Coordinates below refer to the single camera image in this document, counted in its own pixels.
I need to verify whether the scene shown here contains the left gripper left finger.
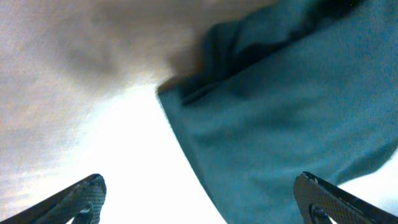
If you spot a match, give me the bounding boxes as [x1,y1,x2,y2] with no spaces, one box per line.
[1,174,106,224]

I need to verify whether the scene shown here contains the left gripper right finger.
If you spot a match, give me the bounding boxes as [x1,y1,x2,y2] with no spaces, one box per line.
[294,172,397,224]

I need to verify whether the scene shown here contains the black polo shirt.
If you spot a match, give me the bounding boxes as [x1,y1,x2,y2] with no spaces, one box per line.
[159,0,397,223]

